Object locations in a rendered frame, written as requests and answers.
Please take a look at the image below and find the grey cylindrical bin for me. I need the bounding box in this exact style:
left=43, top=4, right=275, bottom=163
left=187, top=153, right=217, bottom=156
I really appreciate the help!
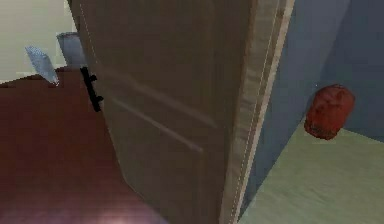
left=55, top=31, right=88, bottom=70

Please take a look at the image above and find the beige room door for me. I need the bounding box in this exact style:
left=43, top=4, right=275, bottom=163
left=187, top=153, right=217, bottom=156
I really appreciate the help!
left=67, top=0, right=296, bottom=224

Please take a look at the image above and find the pale blue flat cloth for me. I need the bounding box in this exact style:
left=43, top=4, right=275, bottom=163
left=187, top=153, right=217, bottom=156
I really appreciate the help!
left=24, top=45, right=60, bottom=86

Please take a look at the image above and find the black door handle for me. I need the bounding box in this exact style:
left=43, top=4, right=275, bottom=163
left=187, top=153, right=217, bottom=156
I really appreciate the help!
left=79, top=66, right=104, bottom=113

